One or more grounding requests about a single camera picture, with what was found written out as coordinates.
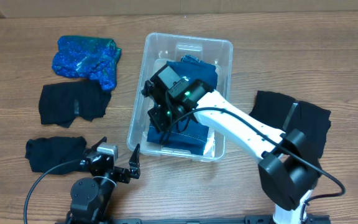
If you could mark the blue denim jeans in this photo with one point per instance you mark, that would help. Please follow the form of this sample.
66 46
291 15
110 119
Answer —
186 133

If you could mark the clear plastic storage bin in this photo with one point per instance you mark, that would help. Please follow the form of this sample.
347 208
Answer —
158 49

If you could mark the black taped folded garment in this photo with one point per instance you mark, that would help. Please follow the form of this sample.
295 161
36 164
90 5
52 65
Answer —
62 103

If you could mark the small black folded garment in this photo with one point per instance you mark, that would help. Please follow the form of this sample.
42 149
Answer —
46 153

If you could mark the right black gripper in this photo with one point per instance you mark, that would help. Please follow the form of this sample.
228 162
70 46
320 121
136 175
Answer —
160 122

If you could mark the blue green sparkly fabric bundle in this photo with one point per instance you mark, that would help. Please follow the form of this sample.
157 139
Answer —
93 58

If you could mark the black ribbed garment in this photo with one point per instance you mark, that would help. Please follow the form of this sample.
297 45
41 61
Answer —
286 113

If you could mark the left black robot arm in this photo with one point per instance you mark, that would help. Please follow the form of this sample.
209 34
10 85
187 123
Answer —
90 196

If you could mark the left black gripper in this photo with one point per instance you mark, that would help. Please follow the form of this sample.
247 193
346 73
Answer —
125 176

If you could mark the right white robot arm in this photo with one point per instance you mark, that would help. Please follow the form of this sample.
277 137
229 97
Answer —
289 170

